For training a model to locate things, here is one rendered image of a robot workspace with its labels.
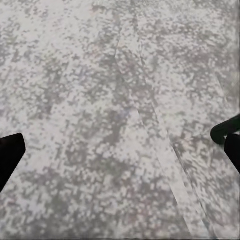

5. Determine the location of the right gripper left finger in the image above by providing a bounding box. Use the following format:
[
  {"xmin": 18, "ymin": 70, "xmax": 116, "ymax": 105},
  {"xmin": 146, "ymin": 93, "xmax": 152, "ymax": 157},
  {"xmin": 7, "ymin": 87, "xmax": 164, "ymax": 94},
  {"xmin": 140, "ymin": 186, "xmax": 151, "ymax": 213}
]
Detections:
[{"xmin": 0, "ymin": 133, "xmax": 26, "ymax": 193}]

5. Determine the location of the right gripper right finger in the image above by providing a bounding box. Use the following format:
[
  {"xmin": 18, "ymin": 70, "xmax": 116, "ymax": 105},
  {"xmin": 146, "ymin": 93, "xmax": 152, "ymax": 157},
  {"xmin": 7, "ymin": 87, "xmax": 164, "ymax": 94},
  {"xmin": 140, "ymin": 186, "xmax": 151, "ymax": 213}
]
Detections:
[{"xmin": 224, "ymin": 133, "xmax": 240, "ymax": 173}]

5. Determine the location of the pesticide atomizer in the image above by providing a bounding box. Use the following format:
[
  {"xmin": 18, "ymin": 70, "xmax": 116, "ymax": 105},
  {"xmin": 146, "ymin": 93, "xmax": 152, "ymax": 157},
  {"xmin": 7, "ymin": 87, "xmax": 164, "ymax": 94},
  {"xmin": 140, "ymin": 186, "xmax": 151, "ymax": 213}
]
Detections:
[{"xmin": 210, "ymin": 114, "xmax": 240, "ymax": 145}]

